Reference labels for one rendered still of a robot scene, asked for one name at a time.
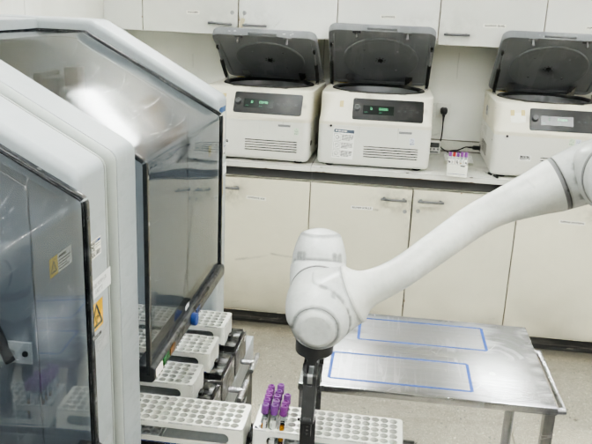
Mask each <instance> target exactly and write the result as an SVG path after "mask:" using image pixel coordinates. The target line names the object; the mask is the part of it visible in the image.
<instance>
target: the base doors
mask: <svg viewBox="0 0 592 444"><path fill-rule="evenodd" d="M236 186H239V188H240V189H226V200H225V265H224V266H225V274H224V308H228V309H238V310H248V311H257V312H268V313H278V314H285V301H286V296H287V293H288V290H289V287H290V268H291V264H292V254H293V250H294V248H295V245H296V242H297V239H298V238H299V236H300V234H301V233H302V232H304V231H306V230H308V217H309V229H312V228H326V229H329V230H332V231H334V232H336V233H339V234H340V235H341V237H342V240H343V243H344V249H345V253H346V267H348V268H350V269H352V270H368V269H372V268H374V267H376V266H379V265H382V264H384V263H386V262H388V261H390V260H391V259H393V258H395V257H396V256H398V255H400V254H402V252H403V251H405V250H406V249H408V239H409V230H410V240H409V247H411V246H412V245H413V244H415V243H416V242H417V241H419V240H420V239H422V238H423V237H424V236H426V235H427V234H428V233H430V232H431V231H432V230H433V229H434V228H436V227H437V226H439V225H440V224H442V223H443V222H444V221H446V220H447V219H448V218H450V217H451V216H453V215H454V214H455V213H457V212H458V211H459V210H461V209H462V208H464V207H465V206H467V205H468V204H471V203H472V202H474V201H476V200H477V199H478V198H480V197H482V196H484V195H486V194H477V193H464V192H452V191H439V190H426V189H414V190H413V189H395V188H384V187H373V186H361V185H351V184H339V183H327V182H317V181H312V182H311V194H310V181H290V180H277V179H264V178H251V177H239V176H226V187H235V188H236ZM412 190H413V201H412V211H411V200H412ZM247 196H260V197H266V201H261V200H254V199H247ZM309 197H310V212H309ZM383 197H386V198H387V199H398V200H403V198H404V199H405V200H407V203H401V202H390V201H381V198H383ZM419 199H422V200H423V201H430V202H439V201H442V202H443V203H444V204H432V203H418V201H419ZM351 205H353V206H369V207H373V210H372V211H370V210H354V209H351ZM417 209H419V210H420V213H416V210H417ZM403 210H407V212H406V213H403ZM410 220H411V229H410ZM560 220H569V221H580V222H586V224H585V225H584V226H578V225H568V224H559V221H560ZM514 227H515V229H514ZM513 240H514V242H513ZM512 247H513V249H512ZM511 253H512V255H511ZM510 260H511V262H510ZM509 267H510V269H509ZM508 273H509V276H508ZM507 281H508V282H507ZM506 294H507V296H506ZM505 301H506V302H505ZM504 307H505V309H504ZM402 308H403V316H405V317H415V318H426V319H435V320H445V321H455V322H474V323H484V324H494V325H504V326H515V327H524V328H526V330H527V332H528V334H529V337H545V338H554V339H564V340H574V341H582V342H592V206H590V205H589V204H588V205H584V206H581V207H577V208H573V209H571V210H568V211H561V212H555V213H550V214H544V215H541V216H536V217H532V218H525V219H521V220H517V221H516V223H515V221H514V222H511V223H508V224H505V225H503V226H499V227H497V228H495V229H493V230H491V231H490V232H488V233H486V234H484V235H483V236H481V237H479V238H478V239H476V240H474V241H473V242H472V243H471V244H470V245H468V246H467V247H465V248H464V249H462V250H461V251H459V252H458V253H456V254H455V255H453V256H452V257H450V258H449V259H447V260H446V261H445V262H444V263H442V264H441V265H440V266H438V267H437V268H435V269H434V270H432V271H431V272H429V273H428V274H426V275H425V276H423V277H422V278H421V279H420V280H418V281H417V282H415V283H414V284H412V285H410V286H408V287H407V288H405V290H404V300H403V290H402V291H400V292H399V293H397V294H395V295H393V296H391V297H390V298H388V299H386V300H384V301H382V302H381V303H379V304H377V305H376V306H374V307H373V308H372V309H371V310H370V312H369V314H377V315H395V316H402ZM503 314H504V315H503ZM502 320H503V322H502Z"/></svg>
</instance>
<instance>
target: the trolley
mask: <svg viewBox="0 0 592 444"><path fill-rule="evenodd" d="M537 356H538V357H539V360H540V362H541V365H542V367H543V369H542V367H541V365H540V363H539V360H538V358H537ZM543 370H544V372H543ZM544 374H545V375H546V378H547V380H548V382H549V384H550V386H551V390H552V393H553V395H554V397H555V399H556V402H557V404H558V407H557V405H556V403H555V400H554V398H553V395H552V393H551V390H550V387H549V385H548V382H547V380H546V378H545V376H544ZM321 385H323V386H324V391H322V390H319V391H321V392H326V393H335V394H344V395H352V396H369V397H378V398H387V399H396V400H404V401H412V402H421V403H438V404H447V405H455V406H464V407H473V408H482V409H491V410H500V411H505V413H504V419H503V426H502V433H501V439H500V444H510V441H511V435H512V429H513V423H514V412H515V411H516V412H525V413H534V414H543V415H542V420H541V426H540V432H539V438H538V443H537V444H551V440H552V434H553V428H554V423H555V418H556V416H557V415H566V414H567V412H566V407H565V405H564V404H563V401H562V399H561V397H560V394H559V391H558V389H557V387H556V384H555V382H554V380H553V378H552V376H551V372H550V370H549V367H548V366H547V363H546V361H545V359H544V355H543V353H542V351H539V350H534V347H533V345H532V343H531V341H530V338H529V334H528V332H527V330H526V328H524V327H515V326H504V325H494V324H484V323H474V322H455V321H445V320H435V319H426V318H415V317H405V316H395V315H385V314H368V316H367V318H366V321H365V322H362V323H361V324H360V325H359V326H357V327H356V328H355V329H353V330H352V331H351V332H350V333H349V334H348V335H346V336H345V337H344V338H343V339H342V340H341V341H340V342H339V343H337V344H335V345H334V350H333V353H332V354H331V355H330V356H329V357H327V358H326V359H324V365H323V369H322V383H321Z"/></svg>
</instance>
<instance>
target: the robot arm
mask: <svg viewBox="0 0 592 444"><path fill-rule="evenodd" d="M588 204H589V205H590V206H592V138H591V139H589V140H587V141H584V142H581V143H579V144H576V145H574V146H571V147H569V148H567V149H565V150H564V151H562V152H560V153H558V154H556V155H554V156H552V157H550V158H548V159H546V160H544V161H543V162H541V163H539V164H538V165H536V166H534V167H533V168H531V169H530V170H529V171H527V172H526V173H524V174H521V175H520V176H518V177H516V178H515V179H513V180H511V181H510V182H508V183H506V184H504V185H503V186H501V187H499V188H497V189H495V190H493V191H492V192H490V193H488V194H486V195H484V196H482V197H480V198H478V199H477V200H476V201H474V202H472V203H470V204H468V205H467V206H465V207H464V208H462V209H461V210H459V211H458V212H457V213H455V214H454V215H453V216H451V217H450V218H448V219H447V220H446V221H444V222H443V223H442V224H440V225H439V226H437V227H436V228H434V229H433V230H432V231H431V232H430V233H428V234H427V235H426V236H424V237H423V238H422V239H420V240H419V241H417V242H416V243H415V244H413V245H412V246H411V247H409V248H408V249H406V250H405V251H403V252H402V254H400V255H398V256H396V257H395V258H393V259H391V260H390V261H388V262H386V263H384V264H382V265H379V266H376V267H374V268H372V269H368V270H352V269H350V268H348V267H346V253H345V249H344V243H343V240H342V237H341V235H340V234H339V233H336V232H334V231H332V230H329V229H326V228H312V229H309V230H306V231H304V232H302V233H301V234H300V236H299V238H298V239H297V242H296V245H295V248H294V250H293V254H292V264H291V268H290V287H289V290H288V293H287V296H286V301H285V315H286V320H287V322H288V324H289V326H290V328H291V330H292V333H293V335H294V337H295V338H296V343H295V350H296V352H297V353H298V354H299V355H300V356H301V357H304V362H303V367H302V370H303V380H302V383H303V392H302V404H301V415H300V418H298V421H300V443H299V444H315V421H316V418H315V410H320V409H321V398H322V392H321V391H319V390H322V391H324V386H323V385H321V383H322V369H323V365H324V359H326V358H327V357H329V356H330V355H331V354H332V353H333V350H334V345H335V344H337V343H339V342H340V341H341V340H342V339H343V338H344V337H345V336H346V335H348V334H349V333H350V332H351V331H352V330H353V329H355V328H356V327H357V326H359V325H360V324H361V323H362V322H365V321H366V318H367V316H368V314H369V312H370V310H371V309H372V308H373V307H374V306H376V305H377V304H379V303H381V302H382V301H384V300H386V299H388V298H390V297H391V296H393V295H395V294H397V293H399V292H400V291H402V290H404V289H405V288H407V287H408V286H410V285H412V284H414V283H415V282H417V281H418V280H420V279H421V278H422V277H423V276H425V275H426V274H428V273H429V272H431V271H432V270H434V269H435V268H437V267H438V266H440V265H441V264H442V263H444V262H445V261H446V260H447V259H449V258H450V257H452V256H453V255H455V254H456V253H458V252H459V251H461V250H462V249H464V248H465V247H467V246H468V245H470V244H471V243H472V242H473V241H475V240H476V239H478V238H479V237H481V236H483V235H484V234H486V233H488V232H490V231H491V230H493V229H495V228H497V227H499V226H503V225H505V224H508V223H511V222H514V221H517V220H521V219H525V218H532V217H536V216H541V215H544V214H550V213H555V212H561V211H568V210H571V209H573V208H577V207H581V206H584V205H588Z"/></svg>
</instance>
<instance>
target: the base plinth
mask: <svg viewBox="0 0 592 444"><path fill-rule="evenodd" d="M224 312H227V313H232V320H237V321H246V322H265V323H274V324H284V325H289V324H288V322H287V320H286V315H285V314H278V313H268V312H257V311H248V310H238V309H228V308H224ZM529 338H530V341H531V343H532V345H533V347H534V348H537V349H545V350H555V351H565V352H583V353H592V342H582V341H574V340H564V339H554V338H545V337H529Z"/></svg>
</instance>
